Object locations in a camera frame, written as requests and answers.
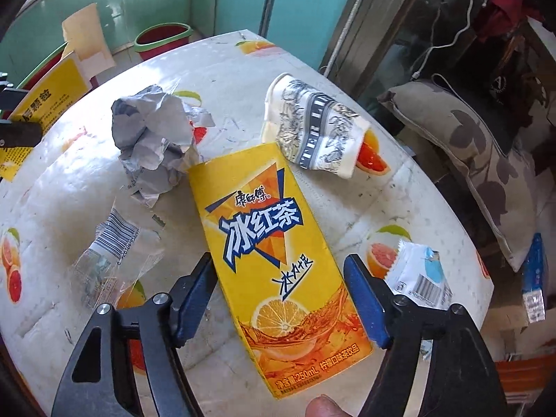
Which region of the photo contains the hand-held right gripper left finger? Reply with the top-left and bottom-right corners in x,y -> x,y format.
63,253 -> 214,417

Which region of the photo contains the red garment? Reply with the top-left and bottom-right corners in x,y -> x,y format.
475,0 -> 528,40

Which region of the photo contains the black white printed paper cup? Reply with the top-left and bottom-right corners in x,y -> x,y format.
260,72 -> 371,180

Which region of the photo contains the person's right hand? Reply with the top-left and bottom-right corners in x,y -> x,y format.
305,394 -> 348,417

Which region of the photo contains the yellow tea carton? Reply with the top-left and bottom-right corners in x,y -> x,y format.
188,141 -> 373,399

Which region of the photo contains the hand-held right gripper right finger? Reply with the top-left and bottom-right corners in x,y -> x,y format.
344,254 -> 509,417

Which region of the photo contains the white charging cable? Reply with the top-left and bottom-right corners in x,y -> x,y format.
412,0 -> 491,81

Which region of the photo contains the metal sliding door frame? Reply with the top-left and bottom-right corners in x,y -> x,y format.
319,0 -> 435,92

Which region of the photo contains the clear plastic wrapper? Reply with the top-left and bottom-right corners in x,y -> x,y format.
72,208 -> 168,309

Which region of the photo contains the black bag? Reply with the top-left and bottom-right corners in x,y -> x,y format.
473,30 -> 550,153

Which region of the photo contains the yellow medicine box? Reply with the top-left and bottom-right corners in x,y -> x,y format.
0,3 -> 116,182

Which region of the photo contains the crumpled silver white wrapper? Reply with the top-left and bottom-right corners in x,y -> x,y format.
111,84 -> 215,208

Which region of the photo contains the white blue snack wrapper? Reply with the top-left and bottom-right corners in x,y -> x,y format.
384,240 -> 455,311

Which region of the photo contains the small red green-rimmed bucket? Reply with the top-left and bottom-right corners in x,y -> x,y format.
134,23 -> 194,60

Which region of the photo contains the floral cushion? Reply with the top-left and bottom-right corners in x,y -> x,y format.
378,79 -> 537,272

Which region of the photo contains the large red green-rimmed bucket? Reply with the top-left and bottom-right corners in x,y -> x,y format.
17,39 -> 70,92

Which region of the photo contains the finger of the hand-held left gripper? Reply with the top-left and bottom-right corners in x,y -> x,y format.
0,121 -> 43,148
0,69 -> 22,120

